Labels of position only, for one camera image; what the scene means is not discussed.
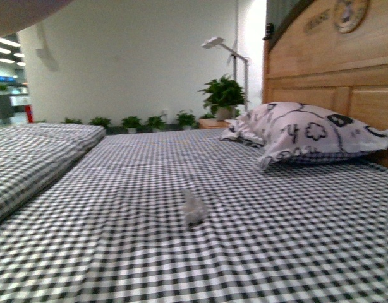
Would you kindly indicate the white paper trash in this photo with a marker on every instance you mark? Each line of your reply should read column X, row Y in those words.
column 194, row 209

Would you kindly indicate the beige plastic dustpan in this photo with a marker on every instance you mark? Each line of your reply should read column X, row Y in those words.
column 18, row 15

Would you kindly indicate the far wooden nightstand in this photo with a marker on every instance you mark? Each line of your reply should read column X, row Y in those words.
column 212, row 123

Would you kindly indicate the small potted plant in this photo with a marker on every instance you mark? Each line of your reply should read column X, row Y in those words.
column 131, row 124
column 186, row 120
column 100, row 121
column 72, row 121
column 155, row 123

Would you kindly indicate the large potted green plant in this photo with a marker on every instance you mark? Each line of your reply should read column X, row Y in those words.
column 223, row 95

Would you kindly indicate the white patterned pillow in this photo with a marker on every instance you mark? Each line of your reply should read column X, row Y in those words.
column 299, row 133

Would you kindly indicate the white floor lamp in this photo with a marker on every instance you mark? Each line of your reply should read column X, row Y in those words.
column 219, row 41

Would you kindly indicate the checkered bed sheet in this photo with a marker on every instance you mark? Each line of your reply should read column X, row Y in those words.
column 113, row 230

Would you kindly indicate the folded checkered quilt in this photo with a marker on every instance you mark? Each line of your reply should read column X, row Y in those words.
column 34, row 155

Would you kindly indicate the red fire extinguisher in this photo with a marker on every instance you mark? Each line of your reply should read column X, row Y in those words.
column 28, row 110

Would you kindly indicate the wooden headboard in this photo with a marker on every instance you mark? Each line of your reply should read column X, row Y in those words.
column 332, row 54

